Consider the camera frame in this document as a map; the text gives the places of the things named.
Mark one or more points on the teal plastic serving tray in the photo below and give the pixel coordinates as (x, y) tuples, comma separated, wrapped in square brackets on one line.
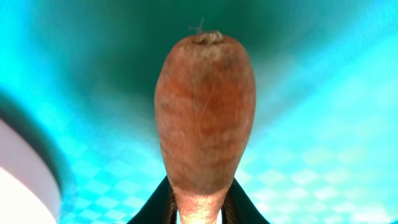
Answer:
[(78, 78)]

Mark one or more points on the orange carrot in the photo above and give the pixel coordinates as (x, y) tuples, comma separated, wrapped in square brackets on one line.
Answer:
[(204, 102)]

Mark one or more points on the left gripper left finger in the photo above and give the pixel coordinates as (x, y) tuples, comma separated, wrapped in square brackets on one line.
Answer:
[(160, 207)]

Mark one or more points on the large white plate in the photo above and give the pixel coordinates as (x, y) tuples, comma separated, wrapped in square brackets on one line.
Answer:
[(29, 191)]

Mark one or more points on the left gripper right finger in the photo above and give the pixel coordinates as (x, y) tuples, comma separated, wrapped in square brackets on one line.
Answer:
[(238, 208)]

